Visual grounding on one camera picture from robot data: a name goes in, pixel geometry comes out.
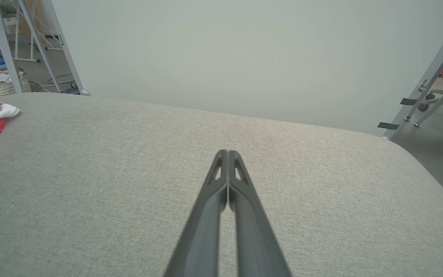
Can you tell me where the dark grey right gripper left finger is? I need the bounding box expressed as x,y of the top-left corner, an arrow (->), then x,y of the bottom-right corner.
164,150 -> 228,277

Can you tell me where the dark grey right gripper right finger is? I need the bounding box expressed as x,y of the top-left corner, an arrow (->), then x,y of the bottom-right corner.
228,150 -> 292,277

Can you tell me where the white backdrop panel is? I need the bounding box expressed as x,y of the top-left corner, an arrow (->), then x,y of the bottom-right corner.
50,0 -> 443,137

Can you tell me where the slanted grey metal brace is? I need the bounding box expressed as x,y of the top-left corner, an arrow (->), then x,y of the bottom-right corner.
415,71 -> 443,128
17,0 -> 63,93

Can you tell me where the white woven laundry basket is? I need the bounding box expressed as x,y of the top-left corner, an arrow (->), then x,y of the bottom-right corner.
0,68 -> 32,99

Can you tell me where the white floor cable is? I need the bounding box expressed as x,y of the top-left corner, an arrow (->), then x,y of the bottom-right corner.
28,73 -> 77,93

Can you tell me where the grey metal frame post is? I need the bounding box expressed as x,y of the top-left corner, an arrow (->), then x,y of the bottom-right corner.
39,0 -> 90,97
0,0 -> 23,94
382,8 -> 443,140

